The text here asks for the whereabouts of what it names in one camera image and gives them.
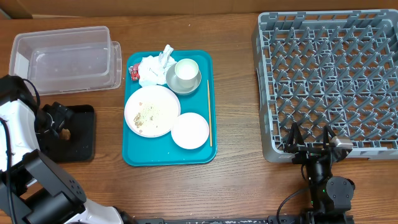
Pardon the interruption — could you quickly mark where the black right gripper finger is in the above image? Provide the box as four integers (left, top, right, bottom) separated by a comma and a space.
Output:
287, 123, 304, 146
323, 125, 336, 147

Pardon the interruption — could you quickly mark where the red snack wrapper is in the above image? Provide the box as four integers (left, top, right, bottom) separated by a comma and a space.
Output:
128, 63, 140, 82

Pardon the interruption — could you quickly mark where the small white bowl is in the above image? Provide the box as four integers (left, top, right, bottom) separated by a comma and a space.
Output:
171, 113, 210, 150

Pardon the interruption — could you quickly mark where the white napkin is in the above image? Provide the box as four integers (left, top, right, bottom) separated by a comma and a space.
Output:
138, 44, 177, 87

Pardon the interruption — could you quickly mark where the white cup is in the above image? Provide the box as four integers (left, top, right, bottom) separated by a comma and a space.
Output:
175, 58, 199, 88

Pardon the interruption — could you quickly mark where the brown food scrap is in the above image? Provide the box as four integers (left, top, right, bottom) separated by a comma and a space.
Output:
59, 129, 71, 141

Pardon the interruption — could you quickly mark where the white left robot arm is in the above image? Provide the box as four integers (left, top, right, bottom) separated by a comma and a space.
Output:
1, 75, 134, 224

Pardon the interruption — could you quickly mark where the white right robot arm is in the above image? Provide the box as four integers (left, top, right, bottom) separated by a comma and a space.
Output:
276, 123, 355, 223

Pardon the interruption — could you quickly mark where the grey dishwasher rack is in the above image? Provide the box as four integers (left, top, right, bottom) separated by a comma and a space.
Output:
252, 9, 397, 162

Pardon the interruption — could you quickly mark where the black tray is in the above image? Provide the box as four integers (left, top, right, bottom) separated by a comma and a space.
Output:
39, 105, 96, 163

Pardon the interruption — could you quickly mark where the clear plastic bin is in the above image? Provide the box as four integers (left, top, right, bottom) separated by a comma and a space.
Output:
9, 26, 122, 95

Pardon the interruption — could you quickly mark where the wooden chopstick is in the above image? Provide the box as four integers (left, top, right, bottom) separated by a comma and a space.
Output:
207, 80, 213, 147

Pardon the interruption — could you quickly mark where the large white plate with crumbs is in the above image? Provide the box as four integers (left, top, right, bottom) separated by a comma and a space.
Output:
124, 85, 181, 138

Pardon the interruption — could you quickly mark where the teal plastic tray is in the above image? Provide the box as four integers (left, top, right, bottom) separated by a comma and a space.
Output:
122, 50, 217, 167

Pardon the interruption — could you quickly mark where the grey saucer bowl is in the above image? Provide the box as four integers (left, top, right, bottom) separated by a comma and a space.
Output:
166, 65, 201, 95

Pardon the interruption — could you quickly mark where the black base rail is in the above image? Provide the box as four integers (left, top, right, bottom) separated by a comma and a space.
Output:
133, 215, 355, 224

